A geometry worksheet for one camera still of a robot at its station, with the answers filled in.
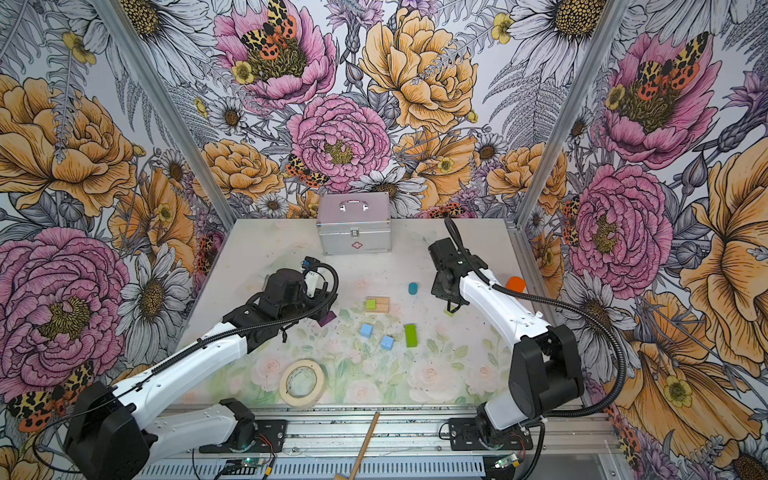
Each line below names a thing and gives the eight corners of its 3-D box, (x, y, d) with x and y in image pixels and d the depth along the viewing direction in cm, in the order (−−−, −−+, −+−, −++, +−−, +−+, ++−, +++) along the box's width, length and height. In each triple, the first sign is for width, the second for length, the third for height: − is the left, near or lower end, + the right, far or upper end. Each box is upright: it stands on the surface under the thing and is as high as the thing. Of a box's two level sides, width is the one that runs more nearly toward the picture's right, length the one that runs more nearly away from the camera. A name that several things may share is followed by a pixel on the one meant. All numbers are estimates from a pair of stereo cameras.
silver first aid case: (321, 254, 112) (313, 225, 100) (329, 214, 126) (323, 184, 114) (391, 255, 112) (391, 226, 101) (391, 214, 126) (391, 185, 115)
